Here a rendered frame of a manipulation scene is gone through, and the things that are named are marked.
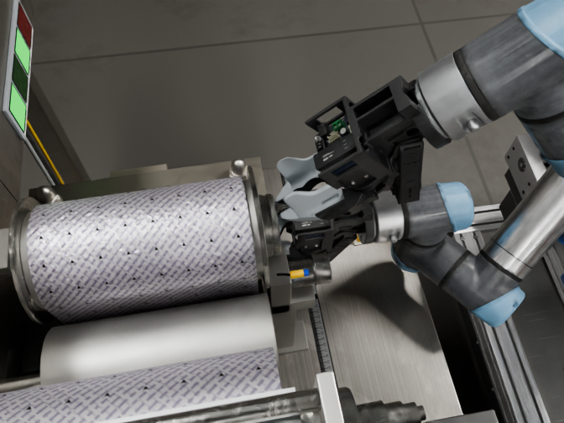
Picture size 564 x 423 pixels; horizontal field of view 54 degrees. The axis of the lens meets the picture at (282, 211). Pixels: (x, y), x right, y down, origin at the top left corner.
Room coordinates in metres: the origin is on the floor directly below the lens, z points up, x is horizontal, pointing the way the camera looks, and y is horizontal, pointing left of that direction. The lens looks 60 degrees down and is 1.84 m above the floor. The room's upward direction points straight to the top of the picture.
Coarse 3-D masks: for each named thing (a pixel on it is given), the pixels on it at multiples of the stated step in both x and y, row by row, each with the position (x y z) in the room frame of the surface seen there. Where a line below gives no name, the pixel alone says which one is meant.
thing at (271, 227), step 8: (264, 200) 0.34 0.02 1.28; (272, 200) 0.33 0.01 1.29; (264, 208) 0.32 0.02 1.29; (272, 208) 0.32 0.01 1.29; (264, 216) 0.31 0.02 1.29; (272, 216) 0.31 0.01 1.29; (264, 224) 0.30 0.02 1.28; (272, 224) 0.30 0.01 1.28; (264, 232) 0.30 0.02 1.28; (272, 232) 0.30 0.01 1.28; (272, 240) 0.29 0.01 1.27; (280, 240) 0.29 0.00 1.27; (272, 248) 0.29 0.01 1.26; (280, 248) 0.29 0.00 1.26
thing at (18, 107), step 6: (12, 90) 0.57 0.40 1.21; (12, 96) 0.56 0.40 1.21; (18, 96) 0.58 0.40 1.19; (12, 102) 0.55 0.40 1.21; (18, 102) 0.57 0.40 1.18; (12, 108) 0.54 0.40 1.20; (18, 108) 0.56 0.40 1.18; (24, 108) 0.58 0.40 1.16; (18, 114) 0.55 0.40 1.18; (24, 114) 0.57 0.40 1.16; (18, 120) 0.54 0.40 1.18
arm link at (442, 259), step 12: (408, 240) 0.40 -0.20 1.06; (444, 240) 0.40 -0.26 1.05; (396, 252) 0.41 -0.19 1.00; (408, 252) 0.39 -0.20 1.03; (420, 252) 0.39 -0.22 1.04; (432, 252) 0.39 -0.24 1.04; (444, 252) 0.38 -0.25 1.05; (456, 252) 0.38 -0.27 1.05; (396, 264) 0.40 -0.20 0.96; (408, 264) 0.39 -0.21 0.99; (420, 264) 0.37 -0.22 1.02; (432, 264) 0.37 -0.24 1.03; (444, 264) 0.36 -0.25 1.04; (432, 276) 0.36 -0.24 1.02
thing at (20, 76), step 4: (16, 60) 0.64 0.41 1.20; (16, 64) 0.63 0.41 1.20; (16, 68) 0.62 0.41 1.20; (20, 68) 0.64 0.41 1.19; (16, 72) 0.61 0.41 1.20; (20, 72) 0.63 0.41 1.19; (16, 76) 0.61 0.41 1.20; (20, 76) 0.62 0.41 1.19; (24, 76) 0.63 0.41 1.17; (16, 80) 0.60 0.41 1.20; (20, 80) 0.61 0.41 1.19; (24, 80) 0.63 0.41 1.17; (16, 84) 0.59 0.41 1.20; (20, 84) 0.61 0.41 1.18; (24, 84) 0.62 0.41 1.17; (20, 88) 0.60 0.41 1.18; (24, 88) 0.61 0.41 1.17; (24, 92) 0.60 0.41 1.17; (24, 96) 0.60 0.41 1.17
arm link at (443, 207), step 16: (432, 192) 0.43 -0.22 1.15; (448, 192) 0.43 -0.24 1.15; (464, 192) 0.43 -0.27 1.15; (416, 208) 0.41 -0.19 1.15; (432, 208) 0.41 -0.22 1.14; (448, 208) 0.41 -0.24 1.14; (464, 208) 0.41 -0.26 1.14; (416, 224) 0.39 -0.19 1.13; (432, 224) 0.39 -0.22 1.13; (448, 224) 0.39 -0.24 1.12; (464, 224) 0.39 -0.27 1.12; (416, 240) 0.39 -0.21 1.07; (432, 240) 0.39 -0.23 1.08
